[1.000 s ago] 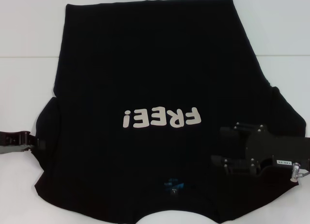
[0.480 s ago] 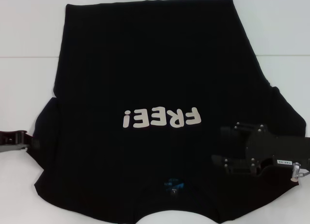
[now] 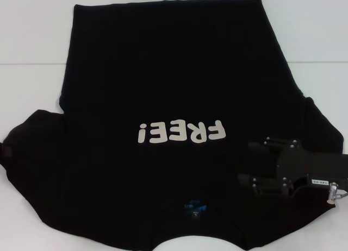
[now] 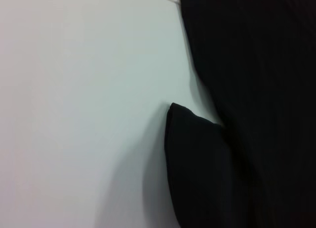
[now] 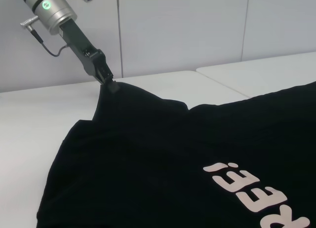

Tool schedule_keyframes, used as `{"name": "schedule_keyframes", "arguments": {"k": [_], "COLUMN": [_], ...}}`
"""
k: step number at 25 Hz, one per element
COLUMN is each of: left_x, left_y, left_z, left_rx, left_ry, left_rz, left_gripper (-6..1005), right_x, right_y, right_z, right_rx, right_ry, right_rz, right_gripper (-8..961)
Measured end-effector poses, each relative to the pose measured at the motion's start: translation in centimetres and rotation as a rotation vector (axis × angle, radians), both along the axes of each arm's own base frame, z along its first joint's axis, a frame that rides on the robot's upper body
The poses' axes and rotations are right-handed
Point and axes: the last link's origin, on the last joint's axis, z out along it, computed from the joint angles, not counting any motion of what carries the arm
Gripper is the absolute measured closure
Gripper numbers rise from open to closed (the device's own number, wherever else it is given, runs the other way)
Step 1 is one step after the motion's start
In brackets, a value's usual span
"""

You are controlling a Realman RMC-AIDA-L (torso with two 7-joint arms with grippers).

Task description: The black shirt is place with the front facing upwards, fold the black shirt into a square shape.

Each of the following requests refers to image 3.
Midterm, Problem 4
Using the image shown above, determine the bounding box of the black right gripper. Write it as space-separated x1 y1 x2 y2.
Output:
238 136 348 197

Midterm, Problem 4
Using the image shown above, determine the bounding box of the silver cable plug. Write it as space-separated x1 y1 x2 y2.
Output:
325 181 348 205

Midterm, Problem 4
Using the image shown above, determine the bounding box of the black shirt with FREE print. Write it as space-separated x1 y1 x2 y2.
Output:
0 0 344 251

